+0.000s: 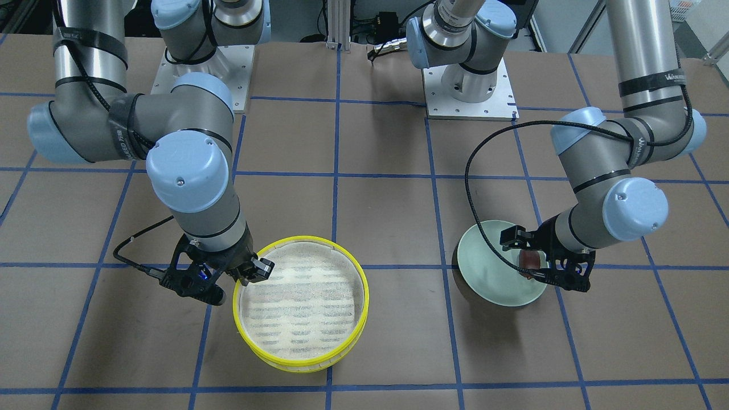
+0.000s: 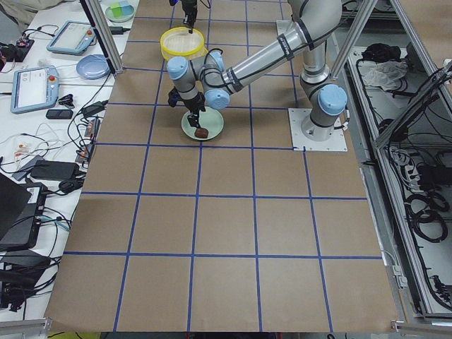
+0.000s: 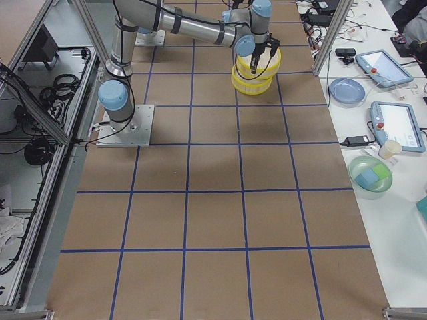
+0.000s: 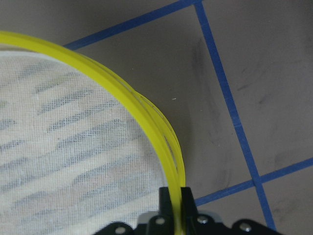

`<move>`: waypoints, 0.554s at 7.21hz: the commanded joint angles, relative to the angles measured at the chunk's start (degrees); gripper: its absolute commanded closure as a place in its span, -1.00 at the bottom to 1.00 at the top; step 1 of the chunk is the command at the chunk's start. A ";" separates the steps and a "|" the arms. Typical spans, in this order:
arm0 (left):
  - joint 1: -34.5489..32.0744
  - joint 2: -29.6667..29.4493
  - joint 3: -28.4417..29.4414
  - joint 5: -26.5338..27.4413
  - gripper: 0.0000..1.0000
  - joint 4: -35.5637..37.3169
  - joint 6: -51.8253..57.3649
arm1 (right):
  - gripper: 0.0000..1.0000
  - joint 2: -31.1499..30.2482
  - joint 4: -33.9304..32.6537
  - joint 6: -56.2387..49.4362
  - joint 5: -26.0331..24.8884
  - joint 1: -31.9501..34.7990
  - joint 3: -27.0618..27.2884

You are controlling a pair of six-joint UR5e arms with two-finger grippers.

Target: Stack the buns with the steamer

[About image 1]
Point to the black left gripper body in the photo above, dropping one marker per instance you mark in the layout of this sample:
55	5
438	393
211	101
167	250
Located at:
545	239

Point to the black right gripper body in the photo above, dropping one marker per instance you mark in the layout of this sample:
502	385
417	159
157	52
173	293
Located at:
237	263

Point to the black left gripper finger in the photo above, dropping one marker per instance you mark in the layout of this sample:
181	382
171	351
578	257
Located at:
517	237
551	276

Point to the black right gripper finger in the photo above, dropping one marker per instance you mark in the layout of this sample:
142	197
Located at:
256	270

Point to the brown bun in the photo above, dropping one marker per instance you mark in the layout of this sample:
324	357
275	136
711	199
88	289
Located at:
529	259

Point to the yellow steamer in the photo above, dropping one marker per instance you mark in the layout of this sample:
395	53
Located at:
307	365
313	300

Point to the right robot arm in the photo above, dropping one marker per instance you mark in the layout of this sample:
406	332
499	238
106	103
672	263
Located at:
183	136

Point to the light green plate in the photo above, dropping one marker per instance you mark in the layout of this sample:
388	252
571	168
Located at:
490	277

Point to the aluminium frame post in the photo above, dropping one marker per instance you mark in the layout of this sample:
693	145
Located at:
338	25

